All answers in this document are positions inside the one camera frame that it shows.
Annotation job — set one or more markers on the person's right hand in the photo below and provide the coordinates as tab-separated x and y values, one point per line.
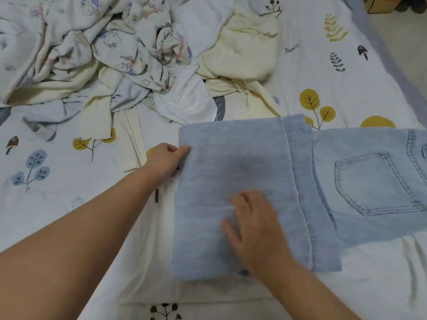
260	236

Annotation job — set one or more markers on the person's left hand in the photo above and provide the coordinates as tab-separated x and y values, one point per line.
165	163

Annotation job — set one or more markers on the light blue denim jeans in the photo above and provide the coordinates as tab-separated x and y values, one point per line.
233	156

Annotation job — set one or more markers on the bed with leaf print bedding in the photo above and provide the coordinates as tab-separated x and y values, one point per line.
60	176

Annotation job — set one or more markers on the cartoon print pyjama trousers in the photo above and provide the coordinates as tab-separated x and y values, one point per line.
143	43

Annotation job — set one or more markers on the person's left forearm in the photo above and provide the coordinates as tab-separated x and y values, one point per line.
73	256

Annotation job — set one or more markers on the person's right forearm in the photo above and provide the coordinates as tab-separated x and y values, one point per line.
307	296

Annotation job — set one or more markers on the wooden dressing table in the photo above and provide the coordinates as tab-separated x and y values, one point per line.
383	3

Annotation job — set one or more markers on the dark shoe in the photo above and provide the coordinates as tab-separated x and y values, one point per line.
417	3

